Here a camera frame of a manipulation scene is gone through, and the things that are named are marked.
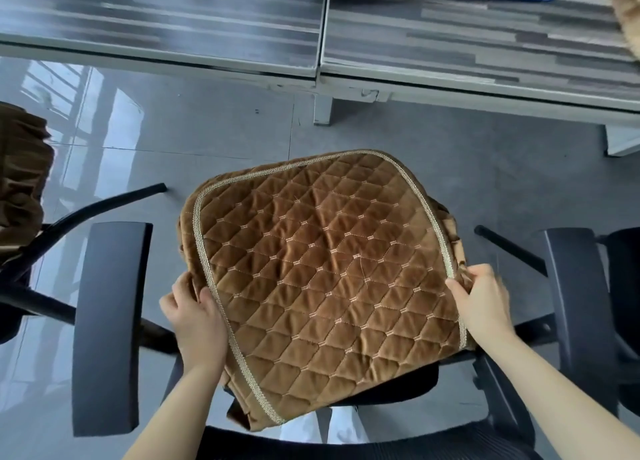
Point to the person's left hand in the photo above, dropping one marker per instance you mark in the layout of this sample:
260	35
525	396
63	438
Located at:
197	329

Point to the person's right hand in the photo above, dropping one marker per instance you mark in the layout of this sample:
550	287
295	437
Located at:
487	304

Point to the brown quilted cushion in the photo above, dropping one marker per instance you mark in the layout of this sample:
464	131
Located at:
627	9
330	274
20	184

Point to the person's left forearm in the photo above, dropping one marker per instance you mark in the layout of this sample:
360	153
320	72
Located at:
170	419

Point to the person's right forearm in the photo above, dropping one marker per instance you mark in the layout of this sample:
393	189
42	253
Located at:
565	394

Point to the person's white trousers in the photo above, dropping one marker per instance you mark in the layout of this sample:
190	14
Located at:
345	424

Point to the striped wooden table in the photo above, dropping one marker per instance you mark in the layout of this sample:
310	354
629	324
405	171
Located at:
200	14

